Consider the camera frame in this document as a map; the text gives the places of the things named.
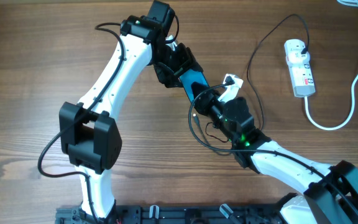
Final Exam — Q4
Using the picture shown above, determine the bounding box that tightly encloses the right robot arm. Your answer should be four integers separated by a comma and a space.
189, 88, 358, 223

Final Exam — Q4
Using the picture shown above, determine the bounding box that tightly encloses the black camera cable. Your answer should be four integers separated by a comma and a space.
187, 76, 358, 224
37, 22, 127, 223

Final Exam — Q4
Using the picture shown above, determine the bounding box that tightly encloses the left black camera cable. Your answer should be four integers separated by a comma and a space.
37, 22, 127, 223

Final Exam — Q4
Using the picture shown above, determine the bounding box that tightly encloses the white power strip cord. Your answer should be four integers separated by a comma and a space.
304, 0, 358, 131

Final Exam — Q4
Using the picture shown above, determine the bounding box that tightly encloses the right black camera cable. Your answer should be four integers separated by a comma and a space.
187, 76, 358, 224

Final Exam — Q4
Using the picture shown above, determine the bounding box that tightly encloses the white power strip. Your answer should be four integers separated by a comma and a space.
284, 39, 316, 98

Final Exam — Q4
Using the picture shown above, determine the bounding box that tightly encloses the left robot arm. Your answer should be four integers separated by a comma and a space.
59, 1, 207, 223

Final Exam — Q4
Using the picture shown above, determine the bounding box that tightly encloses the black USB charging cable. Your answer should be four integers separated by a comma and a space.
192, 13, 311, 156

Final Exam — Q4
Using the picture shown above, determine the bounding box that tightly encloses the white USB charger plug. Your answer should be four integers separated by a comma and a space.
286, 51, 310, 67

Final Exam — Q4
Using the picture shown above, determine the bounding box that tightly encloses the cyan screen smartphone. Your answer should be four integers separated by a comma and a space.
180, 69, 209, 102

